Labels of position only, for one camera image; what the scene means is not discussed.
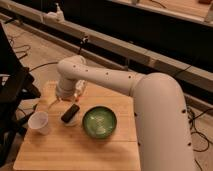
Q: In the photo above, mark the white plastic bottle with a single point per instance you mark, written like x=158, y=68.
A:
x=80, y=87

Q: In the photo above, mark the green ceramic bowl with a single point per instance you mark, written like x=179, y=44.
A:
x=99, y=122

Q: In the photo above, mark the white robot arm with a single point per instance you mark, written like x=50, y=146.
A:
x=162, y=123

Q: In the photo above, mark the white object on ledge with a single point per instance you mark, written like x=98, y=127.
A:
x=58, y=15

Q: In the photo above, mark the black chair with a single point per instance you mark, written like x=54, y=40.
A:
x=19, y=86

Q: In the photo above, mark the black remote control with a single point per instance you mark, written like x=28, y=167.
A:
x=70, y=113

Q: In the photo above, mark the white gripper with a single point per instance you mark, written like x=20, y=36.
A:
x=62, y=94

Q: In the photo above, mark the small clear dish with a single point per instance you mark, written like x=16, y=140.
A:
x=74, y=121

